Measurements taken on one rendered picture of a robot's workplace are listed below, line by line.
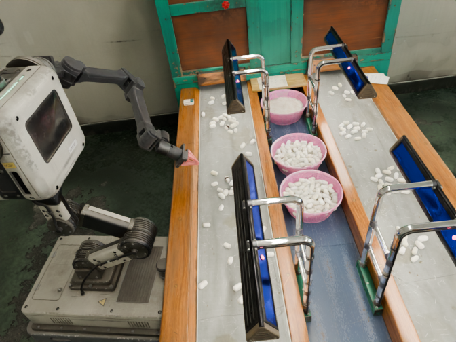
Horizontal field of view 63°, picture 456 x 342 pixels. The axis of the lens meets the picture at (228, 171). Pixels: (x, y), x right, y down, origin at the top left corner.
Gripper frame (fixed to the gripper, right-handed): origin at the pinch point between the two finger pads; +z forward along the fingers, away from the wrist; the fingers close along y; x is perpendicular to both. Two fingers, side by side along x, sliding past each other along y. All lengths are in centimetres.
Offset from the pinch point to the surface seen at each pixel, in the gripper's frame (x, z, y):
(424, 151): -58, 86, 1
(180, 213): 12.9, -0.8, -20.2
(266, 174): -11.8, 29.6, -2.0
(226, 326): 4, 14, -70
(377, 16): -83, 71, 87
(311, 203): -21, 44, -21
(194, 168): 10.0, 4.2, 8.2
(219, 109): 3, 16, 60
